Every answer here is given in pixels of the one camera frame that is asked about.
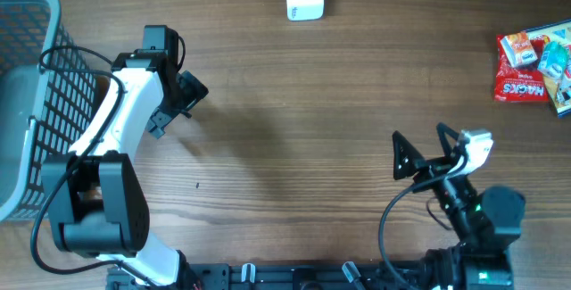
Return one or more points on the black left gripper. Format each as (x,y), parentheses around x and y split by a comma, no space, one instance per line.
(193,91)

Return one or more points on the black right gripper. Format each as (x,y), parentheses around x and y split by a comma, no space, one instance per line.
(432,167)

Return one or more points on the red candy bag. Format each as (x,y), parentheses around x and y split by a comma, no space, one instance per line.
(518,85)

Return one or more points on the orange small box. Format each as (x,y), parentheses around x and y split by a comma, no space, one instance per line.
(518,49)

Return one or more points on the grey plastic basket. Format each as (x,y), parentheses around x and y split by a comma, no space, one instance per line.
(47,99)

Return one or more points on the teal small box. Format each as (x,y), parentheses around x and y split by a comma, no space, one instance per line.
(553,61)

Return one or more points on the yellow snack bag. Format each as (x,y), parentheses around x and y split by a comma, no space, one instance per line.
(559,91)

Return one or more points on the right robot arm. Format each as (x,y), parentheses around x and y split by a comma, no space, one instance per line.
(486,223)

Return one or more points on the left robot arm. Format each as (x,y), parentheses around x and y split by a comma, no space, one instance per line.
(95,213)

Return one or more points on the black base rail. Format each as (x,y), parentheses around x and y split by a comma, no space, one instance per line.
(367,277)

